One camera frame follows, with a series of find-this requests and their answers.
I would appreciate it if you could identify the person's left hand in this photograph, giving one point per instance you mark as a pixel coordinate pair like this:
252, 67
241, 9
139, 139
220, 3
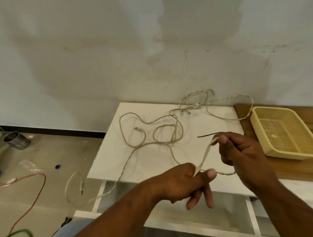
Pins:
174, 182

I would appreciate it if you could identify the small black object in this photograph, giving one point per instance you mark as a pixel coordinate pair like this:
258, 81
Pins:
66, 221

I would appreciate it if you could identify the person's blue-grey clothing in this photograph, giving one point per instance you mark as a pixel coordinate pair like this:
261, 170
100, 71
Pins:
73, 228

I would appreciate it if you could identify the person's right thumb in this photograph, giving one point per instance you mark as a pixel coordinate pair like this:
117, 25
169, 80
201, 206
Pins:
224, 144

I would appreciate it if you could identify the yellow plastic mesh basket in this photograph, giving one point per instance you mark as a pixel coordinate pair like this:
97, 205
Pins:
281, 131

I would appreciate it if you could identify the brown wooden board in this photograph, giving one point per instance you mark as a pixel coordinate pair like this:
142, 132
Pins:
291, 168

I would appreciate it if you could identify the person's left thumb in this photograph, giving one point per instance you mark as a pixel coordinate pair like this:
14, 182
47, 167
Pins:
207, 175

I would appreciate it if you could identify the person's left forearm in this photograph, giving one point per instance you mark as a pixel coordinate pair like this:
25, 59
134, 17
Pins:
122, 212

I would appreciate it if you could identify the person's right hand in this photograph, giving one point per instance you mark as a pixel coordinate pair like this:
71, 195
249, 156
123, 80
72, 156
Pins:
247, 158

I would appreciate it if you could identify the small white label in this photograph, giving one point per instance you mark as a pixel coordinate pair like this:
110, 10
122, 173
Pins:
10, 182

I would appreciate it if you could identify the black baseboard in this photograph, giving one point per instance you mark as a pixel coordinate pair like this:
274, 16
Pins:
53, 132

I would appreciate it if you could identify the clear plastic bag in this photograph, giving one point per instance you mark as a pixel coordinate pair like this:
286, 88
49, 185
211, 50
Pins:
30, 166

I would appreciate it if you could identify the silver metal can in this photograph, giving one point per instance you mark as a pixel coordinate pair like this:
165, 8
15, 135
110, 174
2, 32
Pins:
17, 140

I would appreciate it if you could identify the person's right forearm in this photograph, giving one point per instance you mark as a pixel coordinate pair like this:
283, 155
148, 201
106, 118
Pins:
288, 210

